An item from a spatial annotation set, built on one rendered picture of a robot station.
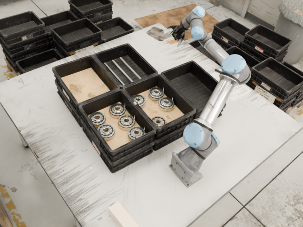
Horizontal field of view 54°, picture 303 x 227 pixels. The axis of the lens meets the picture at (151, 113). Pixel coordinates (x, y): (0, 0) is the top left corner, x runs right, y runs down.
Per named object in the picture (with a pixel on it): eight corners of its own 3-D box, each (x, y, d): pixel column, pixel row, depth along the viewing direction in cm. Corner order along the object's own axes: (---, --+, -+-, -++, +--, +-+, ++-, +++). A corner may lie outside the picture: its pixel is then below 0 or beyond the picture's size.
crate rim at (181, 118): (196, 112, 181) (197, 110, 180) (157, 132, 168) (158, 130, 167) (158, 75, 202) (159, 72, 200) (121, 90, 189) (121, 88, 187)
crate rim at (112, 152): (157, 132, 168) (158, 130, 167) (111, 156, 156) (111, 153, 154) (121, 90, 189) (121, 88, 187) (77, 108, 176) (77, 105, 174)
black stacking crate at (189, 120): (193, 122, 189) (197, 111, 180) (155, 142, 176) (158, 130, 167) (157, 86, 209) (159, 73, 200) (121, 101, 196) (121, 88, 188)
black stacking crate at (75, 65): (120, 101, 196) (121, 88, 188) (79, 118, 183) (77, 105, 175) (93, 67, 216) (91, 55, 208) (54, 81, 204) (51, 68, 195)
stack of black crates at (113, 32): (118, 42, 354) (118, 15, 329) (134, 54, 339) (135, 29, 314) (89, 52, 335) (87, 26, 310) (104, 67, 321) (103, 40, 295)
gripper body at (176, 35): (168, 34, 197) (178, 24, 188) (173, 28, 202) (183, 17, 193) (176, 42, 199) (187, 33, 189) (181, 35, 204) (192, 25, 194)
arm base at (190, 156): (198, 171, 175) (210, 159, 174) (194, 174, 161) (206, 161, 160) (180, 153, 180) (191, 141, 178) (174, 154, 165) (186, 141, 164)
